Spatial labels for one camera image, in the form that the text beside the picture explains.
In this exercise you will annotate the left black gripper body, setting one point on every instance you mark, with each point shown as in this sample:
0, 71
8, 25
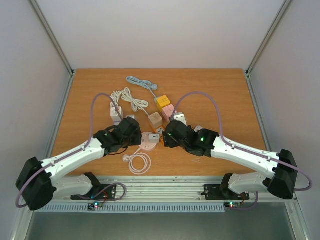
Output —
136, 141

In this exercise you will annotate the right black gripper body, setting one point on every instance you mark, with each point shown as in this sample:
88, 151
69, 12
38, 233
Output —
169, 136

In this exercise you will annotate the small white grey adapter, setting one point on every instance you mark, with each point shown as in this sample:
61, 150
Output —
154, 138

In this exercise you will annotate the white cube socket with flower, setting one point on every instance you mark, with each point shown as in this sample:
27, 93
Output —
116, 113

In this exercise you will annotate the beige cube socket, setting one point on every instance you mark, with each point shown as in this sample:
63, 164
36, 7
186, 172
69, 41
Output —
155, 120

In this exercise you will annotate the pink cube socket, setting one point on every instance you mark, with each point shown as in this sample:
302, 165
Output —
167, 112

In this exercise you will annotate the white square plug adapter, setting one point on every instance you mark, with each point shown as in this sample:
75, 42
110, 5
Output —
198, 128

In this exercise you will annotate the yellow cube socket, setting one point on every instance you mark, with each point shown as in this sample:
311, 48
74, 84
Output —
162, 102

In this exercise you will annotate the orange power strip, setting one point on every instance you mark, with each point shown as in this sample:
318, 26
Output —
159, 131

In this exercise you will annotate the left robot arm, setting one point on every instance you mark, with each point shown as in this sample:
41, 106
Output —
41, 181

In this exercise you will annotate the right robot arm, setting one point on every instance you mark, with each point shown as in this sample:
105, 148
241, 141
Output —
275, 173

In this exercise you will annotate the pink round power socket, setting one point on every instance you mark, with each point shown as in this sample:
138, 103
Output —
146, 145

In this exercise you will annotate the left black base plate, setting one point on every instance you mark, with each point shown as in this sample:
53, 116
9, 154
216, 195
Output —
105, 191

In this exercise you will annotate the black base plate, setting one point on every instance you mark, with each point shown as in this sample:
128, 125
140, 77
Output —
105, 191
214, 192

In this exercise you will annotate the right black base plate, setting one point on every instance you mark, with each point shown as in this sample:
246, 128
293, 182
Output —
214, 192

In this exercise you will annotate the blue slotted cable duct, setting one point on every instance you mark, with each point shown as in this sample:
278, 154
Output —
130, 208

